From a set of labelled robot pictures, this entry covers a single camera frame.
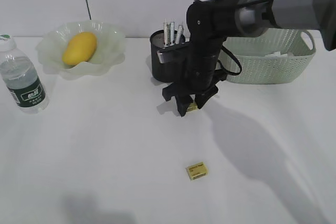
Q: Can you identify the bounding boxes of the yellow eraser front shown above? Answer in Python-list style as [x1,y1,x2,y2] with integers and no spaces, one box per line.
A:
[186,162,208,180]

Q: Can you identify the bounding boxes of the yellow mango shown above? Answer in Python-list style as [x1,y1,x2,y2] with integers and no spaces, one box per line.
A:
[62,32,97,66]

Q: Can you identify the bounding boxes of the green woven plastic basket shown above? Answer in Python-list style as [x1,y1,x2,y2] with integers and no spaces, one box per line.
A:
[224,28,316,84]

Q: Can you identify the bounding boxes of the grey white pen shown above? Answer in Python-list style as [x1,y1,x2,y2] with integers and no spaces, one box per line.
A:
[175,24,184,44]

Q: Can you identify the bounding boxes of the waste paper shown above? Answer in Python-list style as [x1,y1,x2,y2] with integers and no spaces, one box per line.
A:
[265,51,294,58]

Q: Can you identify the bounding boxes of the yellow eraser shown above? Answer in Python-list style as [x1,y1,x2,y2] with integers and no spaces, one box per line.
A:
[186,162,208,180]
[186,102,198,112]

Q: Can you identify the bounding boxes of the beige white pen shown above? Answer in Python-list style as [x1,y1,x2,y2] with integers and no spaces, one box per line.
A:
[163,20,170,47]

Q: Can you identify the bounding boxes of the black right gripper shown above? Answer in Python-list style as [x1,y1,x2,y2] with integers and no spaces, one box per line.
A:
[162,73,227,117]

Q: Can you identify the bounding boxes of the clear water bottle green label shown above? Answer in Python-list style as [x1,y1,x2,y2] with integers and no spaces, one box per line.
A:
[1,34,49,114]

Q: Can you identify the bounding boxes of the black mesh pen holder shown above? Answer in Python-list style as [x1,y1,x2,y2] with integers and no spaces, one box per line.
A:
[150,30,189,83]

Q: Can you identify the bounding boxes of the blue white pen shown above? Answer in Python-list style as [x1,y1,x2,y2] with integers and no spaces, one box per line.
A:
[169,22,175,46]

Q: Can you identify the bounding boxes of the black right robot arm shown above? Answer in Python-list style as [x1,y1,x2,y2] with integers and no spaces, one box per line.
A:
[162,0,335,116]

